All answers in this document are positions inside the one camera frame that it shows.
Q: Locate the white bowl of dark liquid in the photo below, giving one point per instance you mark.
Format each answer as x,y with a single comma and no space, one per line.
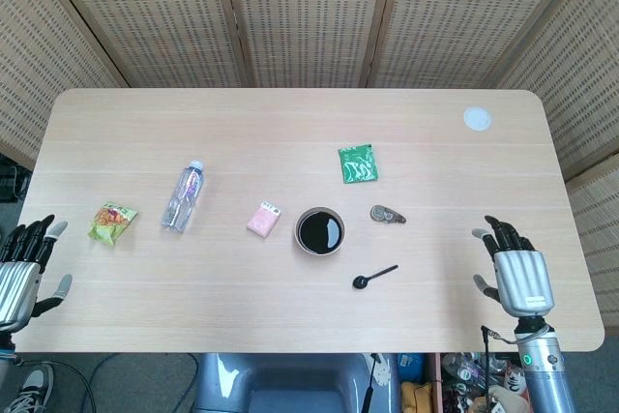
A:
319,231

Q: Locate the grey robot torso base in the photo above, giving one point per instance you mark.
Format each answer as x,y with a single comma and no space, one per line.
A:
295,384

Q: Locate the black plastic spoon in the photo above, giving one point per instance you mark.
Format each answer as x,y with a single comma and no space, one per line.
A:
374,276

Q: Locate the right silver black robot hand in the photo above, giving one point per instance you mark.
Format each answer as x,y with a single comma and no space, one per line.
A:
522,277

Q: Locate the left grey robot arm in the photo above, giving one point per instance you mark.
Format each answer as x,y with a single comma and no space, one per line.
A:
5,350

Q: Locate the pink tissue pack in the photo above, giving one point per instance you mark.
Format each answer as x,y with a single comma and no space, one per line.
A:
263,220

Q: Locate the green snack bag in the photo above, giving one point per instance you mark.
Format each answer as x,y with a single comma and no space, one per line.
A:
112,224

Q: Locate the yellow cloth bag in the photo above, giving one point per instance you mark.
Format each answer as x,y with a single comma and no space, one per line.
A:
417,398

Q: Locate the green foil sachet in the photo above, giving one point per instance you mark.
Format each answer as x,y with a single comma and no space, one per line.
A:
358,164

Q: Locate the clear plastic water bottle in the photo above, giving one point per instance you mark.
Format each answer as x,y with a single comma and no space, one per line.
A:
184,195

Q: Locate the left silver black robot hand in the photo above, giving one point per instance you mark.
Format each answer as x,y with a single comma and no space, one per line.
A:
19,282

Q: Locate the woven bamboo folding screen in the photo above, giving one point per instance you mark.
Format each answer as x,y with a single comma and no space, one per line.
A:
309,16

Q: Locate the grey sneaker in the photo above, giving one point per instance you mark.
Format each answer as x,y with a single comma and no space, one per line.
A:
31,391

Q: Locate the grey correction tape dispenser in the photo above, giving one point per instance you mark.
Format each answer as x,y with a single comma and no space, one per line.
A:
387,215

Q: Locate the blue box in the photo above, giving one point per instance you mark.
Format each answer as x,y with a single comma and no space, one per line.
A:
411,367

